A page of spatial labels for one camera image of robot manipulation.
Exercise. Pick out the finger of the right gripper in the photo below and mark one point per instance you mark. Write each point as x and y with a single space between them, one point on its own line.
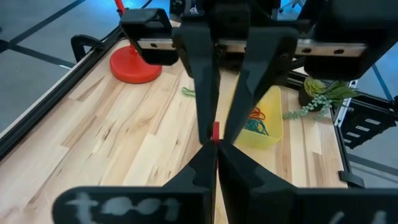
205 93
258 68

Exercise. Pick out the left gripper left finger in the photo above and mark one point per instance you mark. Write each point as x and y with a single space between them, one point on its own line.
140 205

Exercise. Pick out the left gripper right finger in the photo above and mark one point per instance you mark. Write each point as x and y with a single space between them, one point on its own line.
280 205

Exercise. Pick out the red rubber band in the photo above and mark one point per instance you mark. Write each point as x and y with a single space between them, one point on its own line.
255 117
215 132

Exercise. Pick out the long teal rubber band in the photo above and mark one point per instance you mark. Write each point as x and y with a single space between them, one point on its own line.
253 126

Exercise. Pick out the yellow plastic bin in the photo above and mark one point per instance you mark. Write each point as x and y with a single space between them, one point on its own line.
273 124

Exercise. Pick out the green rubber band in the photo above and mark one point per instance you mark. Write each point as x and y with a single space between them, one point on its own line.
186 92

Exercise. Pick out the green artificial potted plant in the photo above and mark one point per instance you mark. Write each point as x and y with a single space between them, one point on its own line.
314 87

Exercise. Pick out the red desk lamp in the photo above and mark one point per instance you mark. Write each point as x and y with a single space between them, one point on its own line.
133 67

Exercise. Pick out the black table clamp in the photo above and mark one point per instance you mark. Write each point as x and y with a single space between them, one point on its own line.
76 43

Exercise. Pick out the white frame bracket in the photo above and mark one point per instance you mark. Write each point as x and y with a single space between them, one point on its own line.
340 112

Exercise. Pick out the black aluminium table frame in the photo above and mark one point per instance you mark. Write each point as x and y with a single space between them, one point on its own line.
46 104

